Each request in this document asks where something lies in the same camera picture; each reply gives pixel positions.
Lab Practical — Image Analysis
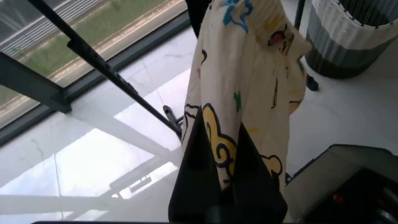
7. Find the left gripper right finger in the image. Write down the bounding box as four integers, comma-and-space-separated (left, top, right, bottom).
232, 123, 289, 223

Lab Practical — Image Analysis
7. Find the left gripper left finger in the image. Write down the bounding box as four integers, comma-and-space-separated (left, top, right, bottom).
167, 108, 224, 223

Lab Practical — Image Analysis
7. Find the cream printed garment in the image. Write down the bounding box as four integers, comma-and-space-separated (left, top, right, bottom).
181, 0, 313, 194

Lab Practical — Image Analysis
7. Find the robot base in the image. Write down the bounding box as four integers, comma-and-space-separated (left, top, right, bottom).
284, 144, 398, 224

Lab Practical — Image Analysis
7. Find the white laundry basket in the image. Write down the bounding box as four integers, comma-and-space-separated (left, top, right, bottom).
304, 0, 398, 80

